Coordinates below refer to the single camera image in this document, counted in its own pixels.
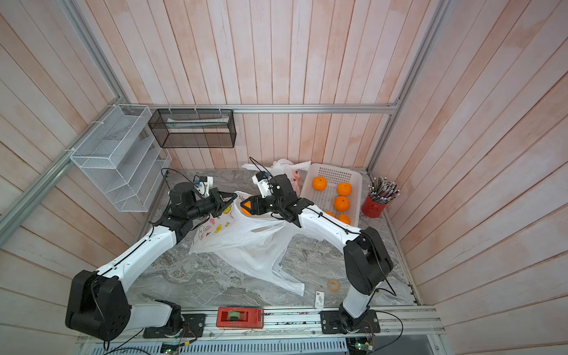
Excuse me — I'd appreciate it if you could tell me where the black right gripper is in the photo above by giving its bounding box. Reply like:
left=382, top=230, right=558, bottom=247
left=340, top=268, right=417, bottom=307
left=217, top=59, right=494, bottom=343
left=241, top=194, right=287, bottom=217

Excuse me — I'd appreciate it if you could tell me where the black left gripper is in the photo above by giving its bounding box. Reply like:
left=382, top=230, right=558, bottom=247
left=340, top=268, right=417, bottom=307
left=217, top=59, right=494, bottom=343
left=187, top=188, right=238, bottom=220

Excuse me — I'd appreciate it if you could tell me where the orange mandarin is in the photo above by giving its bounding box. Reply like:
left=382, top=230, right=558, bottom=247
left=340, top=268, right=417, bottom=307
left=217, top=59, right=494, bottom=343
left=334, top=195, right=351, bottom=212
left=241, top=200, right=252, bottom=216
left=337, top=214, right=351, bottom=225
left=312, top=176, right=328, bottom=191
left=337, top=183, right=352, bottom=197

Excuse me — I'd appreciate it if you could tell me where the white printed plastic bag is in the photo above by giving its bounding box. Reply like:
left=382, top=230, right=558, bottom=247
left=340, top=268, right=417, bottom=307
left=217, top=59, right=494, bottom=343
left=241, top=158, right=311, bottom=195

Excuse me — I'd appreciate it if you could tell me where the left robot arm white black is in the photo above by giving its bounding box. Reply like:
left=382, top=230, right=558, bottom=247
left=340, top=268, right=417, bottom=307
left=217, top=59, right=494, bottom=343
left=64, top=182, right=237, bottom=343

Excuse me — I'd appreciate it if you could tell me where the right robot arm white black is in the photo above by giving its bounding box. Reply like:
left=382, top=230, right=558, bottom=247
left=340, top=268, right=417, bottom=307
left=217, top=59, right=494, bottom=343
left=241, top=172, right=393, bottom=334

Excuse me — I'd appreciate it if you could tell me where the white plastic perforated basket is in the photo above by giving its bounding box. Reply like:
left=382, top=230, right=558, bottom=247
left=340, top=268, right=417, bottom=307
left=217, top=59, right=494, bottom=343
left=300, top=164, right=362, bottom=226

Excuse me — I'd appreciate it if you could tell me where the red tape dispenser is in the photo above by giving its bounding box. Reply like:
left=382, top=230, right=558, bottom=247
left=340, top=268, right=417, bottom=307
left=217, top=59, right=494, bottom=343
left=216, top=307, right=264, bottom=329

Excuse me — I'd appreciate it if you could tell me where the small white card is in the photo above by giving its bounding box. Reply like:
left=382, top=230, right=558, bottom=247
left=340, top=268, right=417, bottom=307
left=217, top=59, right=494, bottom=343
left=314, top=291, right=325, bottom=309

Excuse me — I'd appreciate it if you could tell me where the red metal pencil bucket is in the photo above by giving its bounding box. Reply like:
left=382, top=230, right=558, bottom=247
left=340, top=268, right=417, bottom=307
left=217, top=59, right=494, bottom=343
left=362, top=196, right=387, bottom=218

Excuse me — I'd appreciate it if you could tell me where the black wire mesh basket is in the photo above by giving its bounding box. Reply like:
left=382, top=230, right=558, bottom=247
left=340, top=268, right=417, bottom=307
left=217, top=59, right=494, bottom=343
left=149, top=108, right=237, bottom=149

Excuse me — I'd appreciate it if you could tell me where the white wire mesh shelf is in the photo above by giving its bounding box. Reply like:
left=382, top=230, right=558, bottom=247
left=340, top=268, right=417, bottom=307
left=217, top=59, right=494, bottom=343
left=71, top=105, right=172, bottom=213

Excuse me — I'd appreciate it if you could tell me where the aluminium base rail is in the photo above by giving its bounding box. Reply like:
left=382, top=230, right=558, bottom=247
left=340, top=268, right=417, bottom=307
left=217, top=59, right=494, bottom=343
left=71, top=306, right=454, bottom=354

